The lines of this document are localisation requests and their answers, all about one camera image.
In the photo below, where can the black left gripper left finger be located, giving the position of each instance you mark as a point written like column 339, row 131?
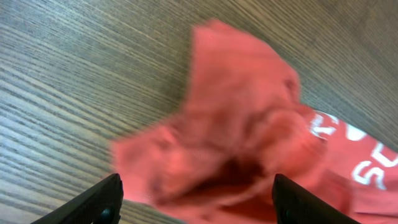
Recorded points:
column 100, row 204

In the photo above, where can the red t-shirt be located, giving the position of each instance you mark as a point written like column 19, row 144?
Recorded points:
column 241, row 123

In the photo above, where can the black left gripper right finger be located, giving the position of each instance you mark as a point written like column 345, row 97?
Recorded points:
column 295, row 205

